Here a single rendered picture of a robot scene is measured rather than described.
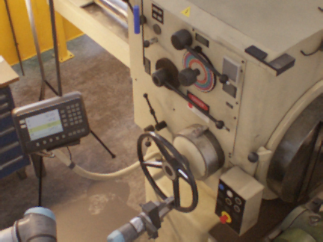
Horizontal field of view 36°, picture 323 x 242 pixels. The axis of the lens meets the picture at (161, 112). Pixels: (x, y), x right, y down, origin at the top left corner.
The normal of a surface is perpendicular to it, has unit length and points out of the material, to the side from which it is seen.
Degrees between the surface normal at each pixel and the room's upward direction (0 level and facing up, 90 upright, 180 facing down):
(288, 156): 65
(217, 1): 0
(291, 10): 0
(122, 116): 0
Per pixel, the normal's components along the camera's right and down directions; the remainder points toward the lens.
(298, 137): -0.56, -0.18
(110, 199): 0.00, -0.73
